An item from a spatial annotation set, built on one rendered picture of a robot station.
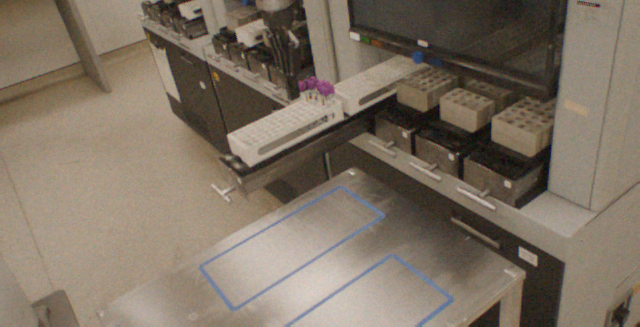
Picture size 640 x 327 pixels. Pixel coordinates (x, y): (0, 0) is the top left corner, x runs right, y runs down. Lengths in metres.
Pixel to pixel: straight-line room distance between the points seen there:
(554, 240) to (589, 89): 0.31
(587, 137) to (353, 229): 0.48
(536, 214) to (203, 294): 0.69
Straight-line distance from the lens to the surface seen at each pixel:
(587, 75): 1.07
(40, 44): 4.71
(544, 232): 1.18
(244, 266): 1.00
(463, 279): 0.92
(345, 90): 1.43
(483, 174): 1.20
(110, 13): 4.78
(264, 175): 1.28
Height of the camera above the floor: 1.50
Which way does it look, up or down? 33 degrees down
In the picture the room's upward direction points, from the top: 10 degrees counter-clockwise
